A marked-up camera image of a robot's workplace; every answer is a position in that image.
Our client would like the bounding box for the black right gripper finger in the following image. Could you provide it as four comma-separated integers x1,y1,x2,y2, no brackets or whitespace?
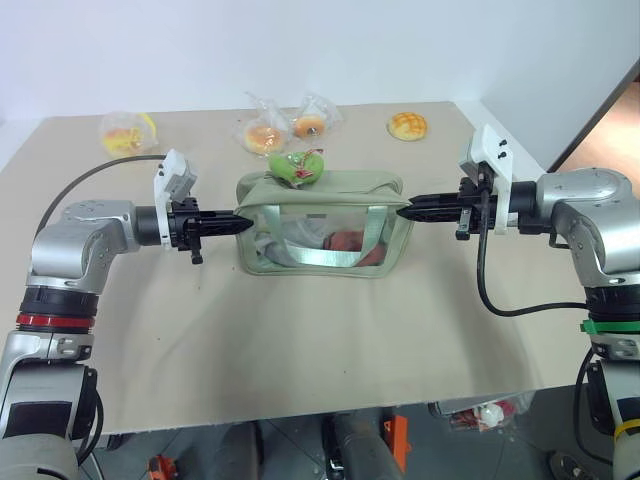
408,192,463,208
395,204,463,224

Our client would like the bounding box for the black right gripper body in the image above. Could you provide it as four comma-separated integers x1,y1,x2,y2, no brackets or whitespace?
454,173,502,242

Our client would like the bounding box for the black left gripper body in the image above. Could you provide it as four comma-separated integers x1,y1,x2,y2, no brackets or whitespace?
167,196,206,267

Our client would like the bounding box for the green pouch with clear window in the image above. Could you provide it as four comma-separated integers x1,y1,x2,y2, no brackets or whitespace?
234,168,417,280

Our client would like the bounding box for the grey cloth item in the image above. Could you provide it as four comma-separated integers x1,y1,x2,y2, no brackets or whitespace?
254,218,329,267

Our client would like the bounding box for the yellow pineapple bun toy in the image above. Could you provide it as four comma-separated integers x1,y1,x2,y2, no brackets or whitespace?
387,110,430,143

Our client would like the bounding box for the red toy fruit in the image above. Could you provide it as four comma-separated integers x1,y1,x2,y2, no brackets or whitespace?
322,228,387,267

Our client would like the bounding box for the large bagged toy donut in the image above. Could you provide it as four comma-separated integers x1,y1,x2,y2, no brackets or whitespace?
231,90,290,158

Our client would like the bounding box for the bagged yellow toy bread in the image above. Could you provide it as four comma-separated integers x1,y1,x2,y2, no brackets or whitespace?
97,110,161,159

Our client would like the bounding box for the small bagged toy donut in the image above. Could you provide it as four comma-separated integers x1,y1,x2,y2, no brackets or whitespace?
289,92,344,141

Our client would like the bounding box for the clear bag of toys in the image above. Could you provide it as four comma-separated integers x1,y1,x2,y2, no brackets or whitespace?
428,391,539,433

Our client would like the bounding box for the dark rounded shape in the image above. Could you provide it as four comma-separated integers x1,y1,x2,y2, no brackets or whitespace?
327,408,397,480

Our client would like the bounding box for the grey shoe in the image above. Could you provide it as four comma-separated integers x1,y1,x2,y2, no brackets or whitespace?
548,450,614,480

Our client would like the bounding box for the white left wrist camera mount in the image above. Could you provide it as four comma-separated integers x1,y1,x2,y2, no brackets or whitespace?
152,148,200,249

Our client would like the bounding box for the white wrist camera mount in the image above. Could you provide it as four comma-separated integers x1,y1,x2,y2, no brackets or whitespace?
152,148,200,249
458,124,517,236

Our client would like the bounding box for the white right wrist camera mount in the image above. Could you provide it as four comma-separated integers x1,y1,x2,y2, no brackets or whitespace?
458,124,517,236

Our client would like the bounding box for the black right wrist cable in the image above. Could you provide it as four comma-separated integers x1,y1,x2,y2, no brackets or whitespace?
476,188,587,318

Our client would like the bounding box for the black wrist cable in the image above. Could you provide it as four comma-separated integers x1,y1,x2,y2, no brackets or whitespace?
39,154,167,232
476,188,587,318

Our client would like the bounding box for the green plush keychain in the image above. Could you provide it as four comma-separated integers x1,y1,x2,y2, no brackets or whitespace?
266,149,327,191

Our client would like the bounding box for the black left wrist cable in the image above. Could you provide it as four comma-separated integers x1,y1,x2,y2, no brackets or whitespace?
39,154,167,232

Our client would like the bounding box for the black left elbow cable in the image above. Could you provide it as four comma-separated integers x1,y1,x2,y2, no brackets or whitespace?
73,367,107,469

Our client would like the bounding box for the black elbow cable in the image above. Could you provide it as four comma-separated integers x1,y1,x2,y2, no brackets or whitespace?
73,367,107,469
573,348,619,469

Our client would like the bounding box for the black right elbow cable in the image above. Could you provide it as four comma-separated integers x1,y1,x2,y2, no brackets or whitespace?
573,348,619,469

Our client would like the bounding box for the tall orange bracket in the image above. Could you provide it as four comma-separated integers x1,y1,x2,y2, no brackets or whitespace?
386,411,413,474

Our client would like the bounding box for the small orange bracket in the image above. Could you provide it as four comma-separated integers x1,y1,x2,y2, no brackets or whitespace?
149,453,181,480

